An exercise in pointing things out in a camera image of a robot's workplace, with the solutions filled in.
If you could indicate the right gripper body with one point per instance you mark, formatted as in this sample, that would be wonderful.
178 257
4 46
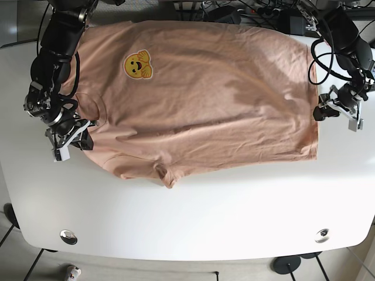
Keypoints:
62 133

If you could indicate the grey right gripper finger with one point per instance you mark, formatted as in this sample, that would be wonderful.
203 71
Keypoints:
83 141

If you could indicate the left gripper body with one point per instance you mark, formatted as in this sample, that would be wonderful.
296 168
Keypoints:
346 100

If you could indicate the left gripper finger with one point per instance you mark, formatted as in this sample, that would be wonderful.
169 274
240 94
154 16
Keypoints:
320 114

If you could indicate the peach T-shirt emoji print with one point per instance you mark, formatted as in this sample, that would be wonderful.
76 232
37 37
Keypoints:
178 98

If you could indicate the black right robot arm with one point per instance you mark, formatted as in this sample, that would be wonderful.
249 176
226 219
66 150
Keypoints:
55 74

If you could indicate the left table grommet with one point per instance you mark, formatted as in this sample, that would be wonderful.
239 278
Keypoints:
68 237

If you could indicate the table grommet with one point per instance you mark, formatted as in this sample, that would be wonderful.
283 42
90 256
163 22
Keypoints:
68 237
322 236

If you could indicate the right table grommet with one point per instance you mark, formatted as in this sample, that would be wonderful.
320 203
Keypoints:
322 236

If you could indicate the grey sneaker shoe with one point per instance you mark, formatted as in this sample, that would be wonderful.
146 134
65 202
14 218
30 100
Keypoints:
72 273

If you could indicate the black round stand base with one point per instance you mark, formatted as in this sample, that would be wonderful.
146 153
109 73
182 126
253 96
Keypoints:
285 265

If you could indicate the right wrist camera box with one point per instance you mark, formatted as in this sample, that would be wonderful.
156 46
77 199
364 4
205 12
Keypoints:
61 154

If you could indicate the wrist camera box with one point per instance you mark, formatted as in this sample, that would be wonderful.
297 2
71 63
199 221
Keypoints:
355 124
61 154

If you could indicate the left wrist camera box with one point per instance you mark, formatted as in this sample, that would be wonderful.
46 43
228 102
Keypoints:
355 124

